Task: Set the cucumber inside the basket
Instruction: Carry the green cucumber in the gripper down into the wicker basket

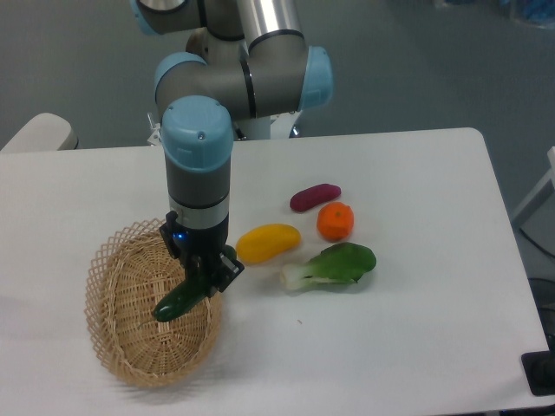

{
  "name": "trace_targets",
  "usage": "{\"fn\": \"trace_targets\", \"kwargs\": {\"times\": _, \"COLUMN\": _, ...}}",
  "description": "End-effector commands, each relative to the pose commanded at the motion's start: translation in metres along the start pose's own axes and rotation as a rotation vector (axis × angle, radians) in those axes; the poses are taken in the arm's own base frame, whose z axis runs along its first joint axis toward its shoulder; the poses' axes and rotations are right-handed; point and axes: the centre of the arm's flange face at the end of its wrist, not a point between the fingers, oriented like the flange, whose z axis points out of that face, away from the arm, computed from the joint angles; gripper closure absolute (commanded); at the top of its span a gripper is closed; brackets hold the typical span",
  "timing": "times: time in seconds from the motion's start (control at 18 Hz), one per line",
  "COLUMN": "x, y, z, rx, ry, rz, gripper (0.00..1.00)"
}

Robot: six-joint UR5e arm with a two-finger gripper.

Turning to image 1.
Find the yellow mango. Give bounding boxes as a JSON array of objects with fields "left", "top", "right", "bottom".
[{"left": 236, "top": 224, "right": 301, "bottom": 264}]

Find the white chair back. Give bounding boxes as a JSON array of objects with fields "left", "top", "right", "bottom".
[{"left": 1, "top": 113, "right": 79, "bottom": 154}]

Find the woven wicker basket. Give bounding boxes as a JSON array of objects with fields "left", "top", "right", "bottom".
[{"left": 84, "top": 218, "right": 223, "bottom": 387}]

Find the white furniture at right edge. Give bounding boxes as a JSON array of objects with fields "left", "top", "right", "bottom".
[{"left": 510, "top": 147, "right": 554, "bottom": 229}]

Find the purple sweet potato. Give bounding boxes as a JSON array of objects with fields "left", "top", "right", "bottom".
[{"left": 290, "top": 184, "right": 342, "bottom": 212}]

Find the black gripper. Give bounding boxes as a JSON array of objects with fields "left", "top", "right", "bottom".
[{"left": 159, "top": 211, "right": 245, "bottom": 296}]

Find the orange tangerine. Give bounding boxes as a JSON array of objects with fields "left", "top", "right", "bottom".
[{"left": 317, "top": 202, "right": 355, "bottom": 242}]

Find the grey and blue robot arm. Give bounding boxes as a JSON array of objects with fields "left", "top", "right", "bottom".
[{"left": 131, "top": 1, "right": 333, "bottom": 297}]

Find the green bok choy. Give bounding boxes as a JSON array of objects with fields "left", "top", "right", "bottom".
[{"left": 280, "top": 242, "right": 377, "bottom": 290}]

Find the green cucumber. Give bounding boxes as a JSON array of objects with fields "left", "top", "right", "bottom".
[{"left": 153, "top": 245, "right": 237, "bottom": 322}]

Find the black device at table edge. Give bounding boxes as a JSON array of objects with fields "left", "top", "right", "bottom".
[{"left": 521, "top": 351, "right": 554, "bottom": 396}]

